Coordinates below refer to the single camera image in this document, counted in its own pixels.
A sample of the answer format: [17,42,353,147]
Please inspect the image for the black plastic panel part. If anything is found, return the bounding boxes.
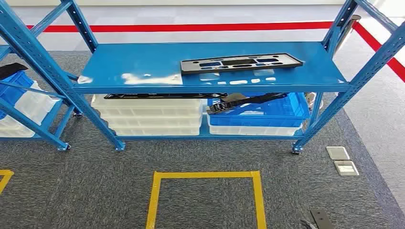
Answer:
[180,52,304,76]

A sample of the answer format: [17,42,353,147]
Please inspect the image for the black ribbed plastic part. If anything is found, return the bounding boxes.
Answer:
[206,92,288,115]

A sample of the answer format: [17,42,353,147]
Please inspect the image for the blue metal shelf rack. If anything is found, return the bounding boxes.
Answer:
[0,44,83,152]
[0,0,405,156]

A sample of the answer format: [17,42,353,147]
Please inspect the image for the blue plastic crate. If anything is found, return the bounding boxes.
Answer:
[0,70,35,120]
[207,92,311,128]

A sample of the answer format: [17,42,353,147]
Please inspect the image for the red barrier belt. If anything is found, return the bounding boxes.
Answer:
[27,21,334,33]

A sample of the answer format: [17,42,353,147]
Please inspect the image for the silver floor outlet box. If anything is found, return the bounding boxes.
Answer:
[326,146,351,161]
[333,160,360,177]

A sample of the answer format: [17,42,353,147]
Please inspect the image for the silver stanchion post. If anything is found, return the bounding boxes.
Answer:
[305,14,362,111]

